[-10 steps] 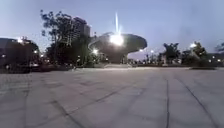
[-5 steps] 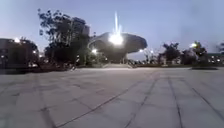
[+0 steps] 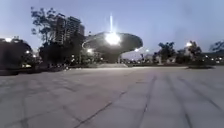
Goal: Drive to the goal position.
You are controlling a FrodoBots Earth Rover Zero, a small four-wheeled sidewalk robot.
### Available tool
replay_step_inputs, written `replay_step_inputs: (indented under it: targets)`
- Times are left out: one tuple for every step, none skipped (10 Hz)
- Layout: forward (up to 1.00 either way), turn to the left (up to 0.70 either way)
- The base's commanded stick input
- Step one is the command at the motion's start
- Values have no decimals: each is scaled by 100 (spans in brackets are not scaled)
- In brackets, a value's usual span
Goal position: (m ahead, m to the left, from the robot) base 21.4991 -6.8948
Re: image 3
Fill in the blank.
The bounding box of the disc-shaped canopy building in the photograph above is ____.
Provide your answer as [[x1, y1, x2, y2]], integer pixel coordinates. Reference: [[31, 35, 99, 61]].
[[81, 31, 144, 64]]

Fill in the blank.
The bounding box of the grey stone paved plaza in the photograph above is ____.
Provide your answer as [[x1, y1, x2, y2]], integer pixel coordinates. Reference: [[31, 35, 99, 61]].
[[0, 65, 224, 128]]

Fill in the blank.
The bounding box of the tall tower building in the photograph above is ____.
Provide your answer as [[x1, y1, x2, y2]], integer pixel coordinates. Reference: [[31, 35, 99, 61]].
[[53, 14, 86, 46]]

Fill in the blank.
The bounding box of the tall dark tree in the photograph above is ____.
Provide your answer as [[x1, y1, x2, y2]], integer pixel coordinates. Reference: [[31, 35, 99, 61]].
[[30, 7, 86, 66]]

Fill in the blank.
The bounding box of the low dark planter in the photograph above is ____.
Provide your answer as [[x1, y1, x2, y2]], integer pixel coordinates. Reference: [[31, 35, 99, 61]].
[[187, 64, 215, 70]]

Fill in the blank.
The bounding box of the dark domed building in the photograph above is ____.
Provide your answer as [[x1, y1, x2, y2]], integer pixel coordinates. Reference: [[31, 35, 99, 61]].
[[0, 37, 34, 70]]

